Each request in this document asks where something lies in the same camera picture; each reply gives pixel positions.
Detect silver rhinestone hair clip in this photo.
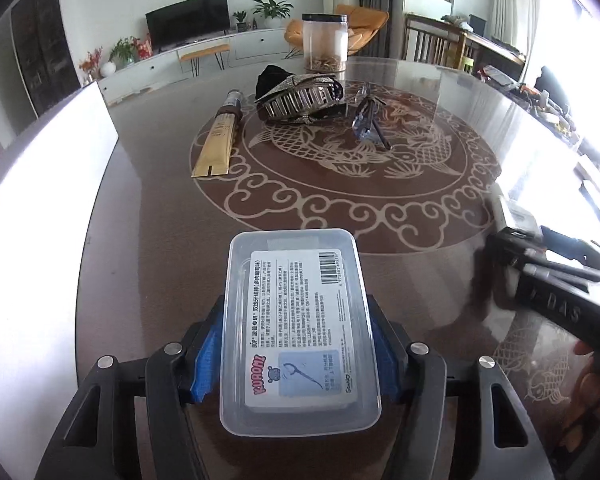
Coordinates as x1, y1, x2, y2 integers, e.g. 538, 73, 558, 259
255, 72, 346, 123

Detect black display cabinet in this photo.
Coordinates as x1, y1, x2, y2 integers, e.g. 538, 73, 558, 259
10, 0, 81, 118

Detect wooden bench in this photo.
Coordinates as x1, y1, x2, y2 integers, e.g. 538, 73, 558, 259
179, 44, 231, 77

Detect wooden chair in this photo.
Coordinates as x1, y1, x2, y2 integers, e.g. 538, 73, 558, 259
404, 12, 476, 68

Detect white board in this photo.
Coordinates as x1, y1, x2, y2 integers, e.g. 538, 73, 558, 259
0, 81, 120, 441

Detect large green potted plant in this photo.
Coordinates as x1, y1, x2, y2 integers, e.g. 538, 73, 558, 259
252, 0, 294, 30

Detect orange lounge chair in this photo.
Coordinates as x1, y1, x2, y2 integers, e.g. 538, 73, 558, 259
285, 4, 390, 58

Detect white curtain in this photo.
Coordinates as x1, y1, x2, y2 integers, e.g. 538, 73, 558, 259
490, 0, 556, 61

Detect clear jar with black lid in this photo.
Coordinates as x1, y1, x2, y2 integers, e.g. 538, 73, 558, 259
301, 13, 349, 72

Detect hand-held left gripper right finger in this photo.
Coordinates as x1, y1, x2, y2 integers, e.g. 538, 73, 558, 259
367, 294, 556, 480

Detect wooden desk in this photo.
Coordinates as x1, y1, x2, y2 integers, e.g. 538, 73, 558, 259
460, 30, 528, 81

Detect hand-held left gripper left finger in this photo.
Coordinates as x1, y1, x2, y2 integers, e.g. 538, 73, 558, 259
35, 295, 226, 480

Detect eyeglasses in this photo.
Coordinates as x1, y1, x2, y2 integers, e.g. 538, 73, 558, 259
352, 82, 393, 151

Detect black fabric pouch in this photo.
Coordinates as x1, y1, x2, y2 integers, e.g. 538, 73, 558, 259
257, 64, 293, 96

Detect red flowers in white vase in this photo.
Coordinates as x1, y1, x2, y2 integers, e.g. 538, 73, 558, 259
78, 47, 117, 81

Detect gold tube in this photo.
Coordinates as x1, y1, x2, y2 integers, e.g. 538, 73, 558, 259
191, 88, 246, 179

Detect black television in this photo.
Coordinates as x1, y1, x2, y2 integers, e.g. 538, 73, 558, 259
145, 0, 230, 52

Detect clear plastic box with label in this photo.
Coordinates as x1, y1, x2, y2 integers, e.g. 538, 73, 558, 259
219, 228, 383, 436

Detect white television cabinet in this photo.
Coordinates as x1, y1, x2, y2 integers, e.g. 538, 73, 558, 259
97, 27, 306, 106

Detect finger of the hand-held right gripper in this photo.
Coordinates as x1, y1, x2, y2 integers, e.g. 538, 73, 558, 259
495, 227, 600, 288
540, 224, 600, 272

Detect bushy green potted plant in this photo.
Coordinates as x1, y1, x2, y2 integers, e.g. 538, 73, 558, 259
109, 36, 140, 66

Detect person's right hand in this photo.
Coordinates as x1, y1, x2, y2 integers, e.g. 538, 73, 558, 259
574, 340, 600, 416

